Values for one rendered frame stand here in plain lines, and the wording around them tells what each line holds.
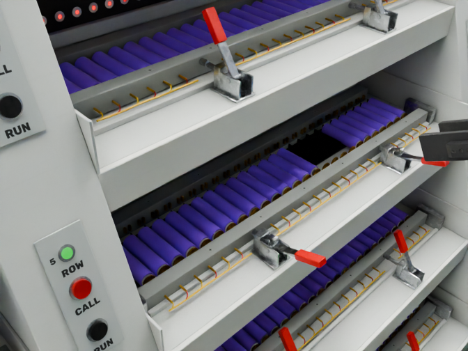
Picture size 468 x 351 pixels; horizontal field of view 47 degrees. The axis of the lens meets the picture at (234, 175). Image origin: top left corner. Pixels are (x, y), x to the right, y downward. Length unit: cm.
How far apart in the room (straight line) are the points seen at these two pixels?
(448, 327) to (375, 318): 30
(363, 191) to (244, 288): 24
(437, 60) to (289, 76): 36
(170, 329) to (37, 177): 22
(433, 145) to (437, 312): 58
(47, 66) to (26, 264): 15
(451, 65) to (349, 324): 42
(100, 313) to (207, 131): 19
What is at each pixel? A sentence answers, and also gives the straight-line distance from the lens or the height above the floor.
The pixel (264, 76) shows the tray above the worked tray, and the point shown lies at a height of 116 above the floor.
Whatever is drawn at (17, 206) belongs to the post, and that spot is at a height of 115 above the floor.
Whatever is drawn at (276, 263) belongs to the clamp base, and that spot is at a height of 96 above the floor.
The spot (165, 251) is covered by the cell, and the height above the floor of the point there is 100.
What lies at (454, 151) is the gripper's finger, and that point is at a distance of 57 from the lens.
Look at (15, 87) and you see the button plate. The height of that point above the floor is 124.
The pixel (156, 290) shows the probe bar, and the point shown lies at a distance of 57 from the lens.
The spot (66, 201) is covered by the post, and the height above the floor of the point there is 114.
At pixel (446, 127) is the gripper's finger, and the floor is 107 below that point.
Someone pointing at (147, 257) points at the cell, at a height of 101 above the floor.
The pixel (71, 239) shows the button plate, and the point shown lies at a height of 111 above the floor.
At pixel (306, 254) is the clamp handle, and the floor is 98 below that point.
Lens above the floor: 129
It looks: 22 degrees down
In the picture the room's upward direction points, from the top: 14 degrees counter-clockwise
